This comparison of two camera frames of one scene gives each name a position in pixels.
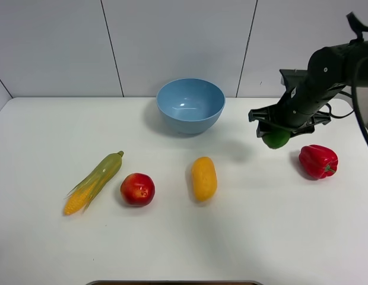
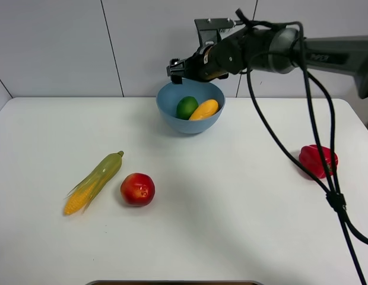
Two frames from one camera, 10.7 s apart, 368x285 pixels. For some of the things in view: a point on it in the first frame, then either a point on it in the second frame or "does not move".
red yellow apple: (138, 189) does not move
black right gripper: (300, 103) → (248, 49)
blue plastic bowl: (190, 105) does not move
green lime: (276, 139) → (186, 106)
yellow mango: (204, 179) → (205, 110)
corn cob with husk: (90, 184) does not move
